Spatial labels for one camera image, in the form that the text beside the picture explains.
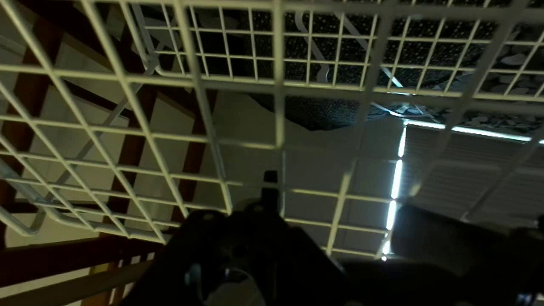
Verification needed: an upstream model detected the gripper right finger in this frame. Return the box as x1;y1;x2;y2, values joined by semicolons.
390;204;544;298

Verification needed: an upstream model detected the white window blind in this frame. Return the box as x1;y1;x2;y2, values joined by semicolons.
399;121;544;227

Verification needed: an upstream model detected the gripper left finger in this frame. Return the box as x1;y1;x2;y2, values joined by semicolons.
122;171;354;306

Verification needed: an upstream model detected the white wire shelf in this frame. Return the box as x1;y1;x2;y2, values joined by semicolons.
0;0;544;261
123;0;544;116

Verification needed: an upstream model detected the brown wooden frame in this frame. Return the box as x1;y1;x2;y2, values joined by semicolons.
0;0;219;306

